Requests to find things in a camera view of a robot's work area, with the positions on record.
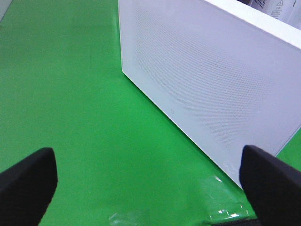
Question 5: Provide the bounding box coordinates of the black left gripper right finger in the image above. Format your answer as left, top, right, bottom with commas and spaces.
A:
239, 145, 301, 226

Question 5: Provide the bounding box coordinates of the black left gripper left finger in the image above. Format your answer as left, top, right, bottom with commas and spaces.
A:
0, 147, 58, 226

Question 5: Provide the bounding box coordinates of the white microwave door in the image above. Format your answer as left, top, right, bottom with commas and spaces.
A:
118, 0, 301, 184

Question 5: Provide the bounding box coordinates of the clear adhesive tape strip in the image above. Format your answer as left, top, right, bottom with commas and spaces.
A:
199, 176, 253, 224

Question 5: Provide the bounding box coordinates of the white microwave oven body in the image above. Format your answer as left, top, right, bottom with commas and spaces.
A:
237, 0, 301, 30

